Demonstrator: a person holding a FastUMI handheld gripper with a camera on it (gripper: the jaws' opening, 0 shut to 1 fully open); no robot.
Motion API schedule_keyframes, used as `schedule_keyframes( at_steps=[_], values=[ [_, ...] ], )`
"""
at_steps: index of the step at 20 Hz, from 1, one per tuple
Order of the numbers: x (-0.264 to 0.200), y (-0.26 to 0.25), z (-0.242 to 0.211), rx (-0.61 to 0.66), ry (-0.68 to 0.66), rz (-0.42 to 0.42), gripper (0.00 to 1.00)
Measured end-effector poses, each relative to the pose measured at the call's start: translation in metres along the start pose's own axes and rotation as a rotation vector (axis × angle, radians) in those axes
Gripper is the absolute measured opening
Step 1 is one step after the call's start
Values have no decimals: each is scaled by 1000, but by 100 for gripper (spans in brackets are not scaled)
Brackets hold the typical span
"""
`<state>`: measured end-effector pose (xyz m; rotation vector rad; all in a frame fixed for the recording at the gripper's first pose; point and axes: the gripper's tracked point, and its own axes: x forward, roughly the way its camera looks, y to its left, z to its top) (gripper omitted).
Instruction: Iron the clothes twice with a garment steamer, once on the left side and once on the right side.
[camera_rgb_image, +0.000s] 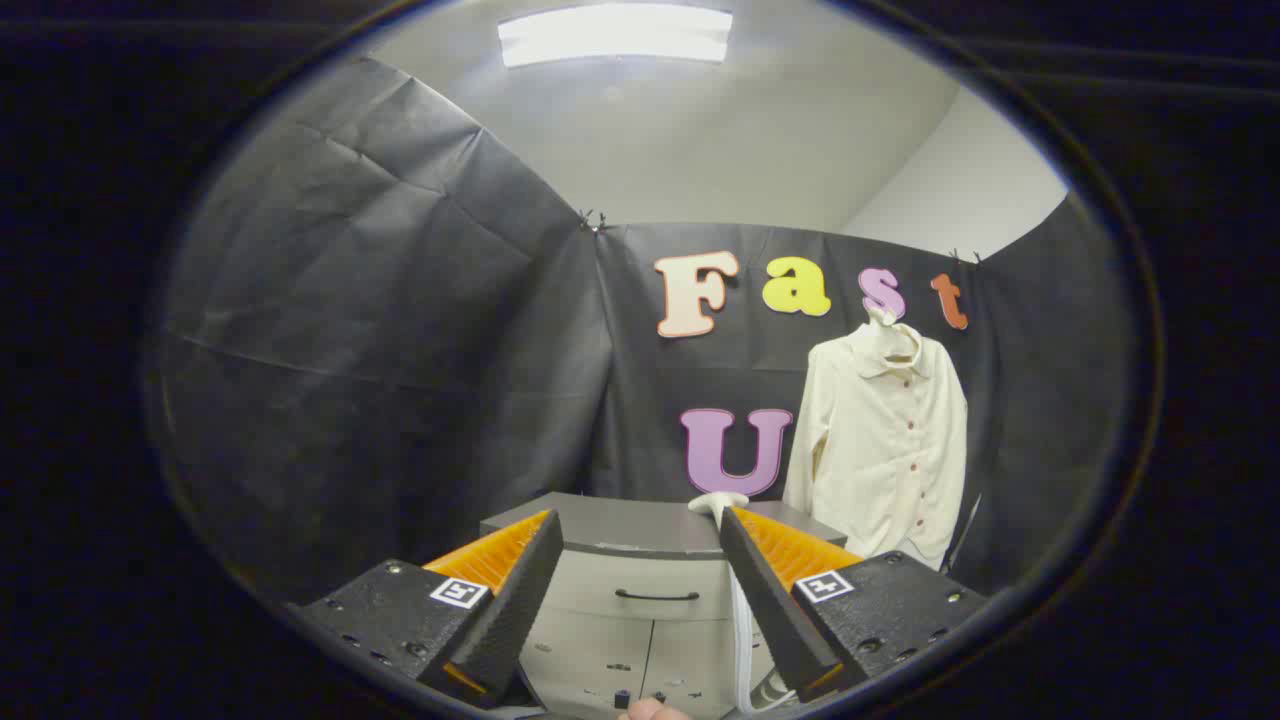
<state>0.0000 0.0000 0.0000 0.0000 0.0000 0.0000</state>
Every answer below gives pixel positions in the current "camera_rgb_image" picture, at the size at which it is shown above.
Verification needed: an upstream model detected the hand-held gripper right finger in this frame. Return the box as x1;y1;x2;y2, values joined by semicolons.
718;505;991;703

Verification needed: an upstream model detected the black backdrop cloth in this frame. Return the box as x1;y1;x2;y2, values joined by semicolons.
150;55;1141;611

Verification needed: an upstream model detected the grey cabinet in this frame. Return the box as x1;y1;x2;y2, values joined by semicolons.
478;491;851;719

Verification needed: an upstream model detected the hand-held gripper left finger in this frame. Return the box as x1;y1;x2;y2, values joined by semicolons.
285;508;566;706

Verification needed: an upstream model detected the white garment steamer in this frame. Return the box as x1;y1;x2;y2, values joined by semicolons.
688;491;751;529

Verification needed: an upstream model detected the cream button shirt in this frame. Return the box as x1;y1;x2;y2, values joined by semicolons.
782;318;969;571

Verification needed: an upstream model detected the ceiling light panel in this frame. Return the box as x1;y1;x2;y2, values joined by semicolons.
497;3;734;69

